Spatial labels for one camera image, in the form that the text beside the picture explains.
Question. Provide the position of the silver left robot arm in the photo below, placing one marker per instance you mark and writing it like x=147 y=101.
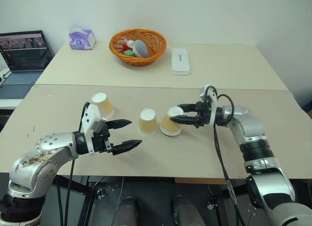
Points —
x=44 y=148

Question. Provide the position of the purple tissue pack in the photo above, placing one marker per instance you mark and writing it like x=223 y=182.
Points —
x=81 y=39

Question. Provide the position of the red and white toy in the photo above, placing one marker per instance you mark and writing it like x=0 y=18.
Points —
x=128 y=44

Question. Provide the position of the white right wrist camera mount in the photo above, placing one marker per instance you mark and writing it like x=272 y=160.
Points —
x=212 y=111

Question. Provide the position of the black metal table frame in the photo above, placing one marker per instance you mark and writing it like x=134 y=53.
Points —
x=87 y=204

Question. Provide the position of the tan paper cup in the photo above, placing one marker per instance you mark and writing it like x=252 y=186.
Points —
x=147 y=123
x=104 y=106
x=168 y=127

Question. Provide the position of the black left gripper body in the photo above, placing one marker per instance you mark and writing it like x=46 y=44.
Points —
x=101 y=142

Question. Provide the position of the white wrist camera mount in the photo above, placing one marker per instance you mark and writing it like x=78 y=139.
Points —
x=212 y=111
x=92 y=116

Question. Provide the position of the green toy block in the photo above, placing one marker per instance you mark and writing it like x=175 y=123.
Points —
x=129 y=53

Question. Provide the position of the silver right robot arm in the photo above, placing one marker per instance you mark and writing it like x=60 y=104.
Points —
x=246 y=128

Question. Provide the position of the dark rounded shape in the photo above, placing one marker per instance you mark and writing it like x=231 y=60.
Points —
x=128 y=211
x=186 y=211

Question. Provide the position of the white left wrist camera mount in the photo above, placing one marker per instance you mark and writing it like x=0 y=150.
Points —
x=92 y=116

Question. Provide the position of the orange woven basket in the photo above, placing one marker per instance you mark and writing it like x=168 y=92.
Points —
x=146 y=59

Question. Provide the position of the grey laptop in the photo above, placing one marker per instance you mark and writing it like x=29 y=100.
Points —
x=22 y=55

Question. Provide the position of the white rectangular case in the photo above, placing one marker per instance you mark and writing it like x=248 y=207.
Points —
x=180 y=61

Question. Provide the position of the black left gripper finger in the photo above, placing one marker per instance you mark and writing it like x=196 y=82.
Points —
x=126 y=145
x=119 y=123

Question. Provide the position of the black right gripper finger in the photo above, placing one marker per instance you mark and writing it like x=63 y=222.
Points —
x=189 y=107
x=185 y=119

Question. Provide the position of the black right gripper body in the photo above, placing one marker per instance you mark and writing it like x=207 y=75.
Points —
x=203 y=115

